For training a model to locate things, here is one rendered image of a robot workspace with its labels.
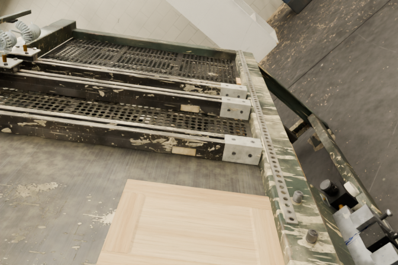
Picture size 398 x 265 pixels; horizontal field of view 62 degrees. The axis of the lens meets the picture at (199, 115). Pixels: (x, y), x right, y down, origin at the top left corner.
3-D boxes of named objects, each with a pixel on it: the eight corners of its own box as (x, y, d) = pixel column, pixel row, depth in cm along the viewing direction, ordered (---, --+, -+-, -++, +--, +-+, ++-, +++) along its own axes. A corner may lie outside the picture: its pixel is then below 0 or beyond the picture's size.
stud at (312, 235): (317, 245, 77) (320, 236, 76) (306, 244, 77) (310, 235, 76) (314, 237, 79) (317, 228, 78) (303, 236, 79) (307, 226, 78)
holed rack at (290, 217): (298, 225, 82) (298, 223, 82) (286, 223, 82) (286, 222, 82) (241, 51, 231) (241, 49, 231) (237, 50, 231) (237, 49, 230)
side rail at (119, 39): (233, 68, 228) (236, 52, 223) (72, 46, 225) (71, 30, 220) (233, 65, 235) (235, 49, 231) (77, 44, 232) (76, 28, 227)
